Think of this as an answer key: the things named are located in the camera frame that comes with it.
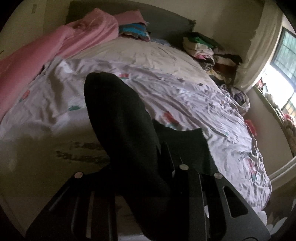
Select beige bed sheet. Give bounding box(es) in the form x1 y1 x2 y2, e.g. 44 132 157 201
72 37 218 90

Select window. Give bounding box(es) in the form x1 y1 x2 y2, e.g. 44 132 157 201
257 27 295 128

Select pink pillow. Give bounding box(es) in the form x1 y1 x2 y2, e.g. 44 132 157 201
114 9 147 25

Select bag of clothes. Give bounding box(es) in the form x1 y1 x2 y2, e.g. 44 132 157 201
220 84 250 116

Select cream wardrobe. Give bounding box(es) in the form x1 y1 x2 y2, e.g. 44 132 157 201
0 0 49 61

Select cream curtain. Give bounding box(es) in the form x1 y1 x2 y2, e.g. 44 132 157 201
233 1 283 92

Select red plastic basin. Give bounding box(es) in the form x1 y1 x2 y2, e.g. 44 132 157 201
244 119 257 137

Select lilac strawberry print duvet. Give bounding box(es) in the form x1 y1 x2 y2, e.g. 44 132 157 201
0 55 273 237

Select dark grey headboard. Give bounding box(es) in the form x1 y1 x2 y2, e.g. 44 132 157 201
66 1 196 47

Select black long-sleeve sweatshirt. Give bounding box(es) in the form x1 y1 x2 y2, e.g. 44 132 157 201
84 72 218 240

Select pink quilt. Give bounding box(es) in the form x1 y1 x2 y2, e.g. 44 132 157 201
1 9 118 117

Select folded colourful striped clothes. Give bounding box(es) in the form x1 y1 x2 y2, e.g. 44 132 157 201
119 23 151 42

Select pile of folded clothes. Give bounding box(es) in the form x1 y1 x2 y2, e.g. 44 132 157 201
183 32 243 85

